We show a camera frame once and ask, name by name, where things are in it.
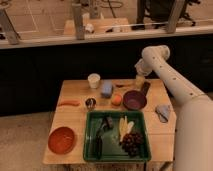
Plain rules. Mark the orange fruit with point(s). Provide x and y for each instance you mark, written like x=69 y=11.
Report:
x=116 y=99

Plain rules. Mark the yellow banana pieces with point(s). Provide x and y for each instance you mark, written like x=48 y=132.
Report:
x=125 y=127

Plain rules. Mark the small metal cup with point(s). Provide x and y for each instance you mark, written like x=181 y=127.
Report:
x=90 y=103

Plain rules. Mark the background wooden board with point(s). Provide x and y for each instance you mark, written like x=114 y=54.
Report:
x=100 y=26

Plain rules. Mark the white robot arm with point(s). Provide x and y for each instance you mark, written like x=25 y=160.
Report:
x=193 y=149

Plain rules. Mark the purple bowl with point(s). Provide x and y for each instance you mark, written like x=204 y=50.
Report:
x=134 y=100

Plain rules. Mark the white cup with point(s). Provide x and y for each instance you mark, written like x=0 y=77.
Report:
x=94 y=80

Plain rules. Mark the wooden table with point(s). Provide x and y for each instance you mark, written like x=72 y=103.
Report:
x=160 y=135

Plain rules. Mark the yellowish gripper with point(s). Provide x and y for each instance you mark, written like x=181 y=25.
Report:
x=139 y=81

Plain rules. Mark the black utensil in tray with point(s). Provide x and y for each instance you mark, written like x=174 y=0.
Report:
x=107 y=124

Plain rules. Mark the green plastic tray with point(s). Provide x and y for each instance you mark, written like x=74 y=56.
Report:
x=111 y=144

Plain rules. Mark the orange bowl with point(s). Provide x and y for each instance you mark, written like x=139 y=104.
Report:
x=62 y=140

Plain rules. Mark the grey cloth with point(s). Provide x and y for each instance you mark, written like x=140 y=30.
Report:
x=163 y=112

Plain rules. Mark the black rectangular object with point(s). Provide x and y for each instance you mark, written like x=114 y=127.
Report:
x=145 y=87

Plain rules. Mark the blue sponge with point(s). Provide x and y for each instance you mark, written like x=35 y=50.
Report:
x=107 y=89

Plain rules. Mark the orange carrot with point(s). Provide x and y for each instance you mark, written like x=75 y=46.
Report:
x=69 y=102

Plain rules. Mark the bunch of dark grapes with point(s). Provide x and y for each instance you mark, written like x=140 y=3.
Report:
x=131 y=143

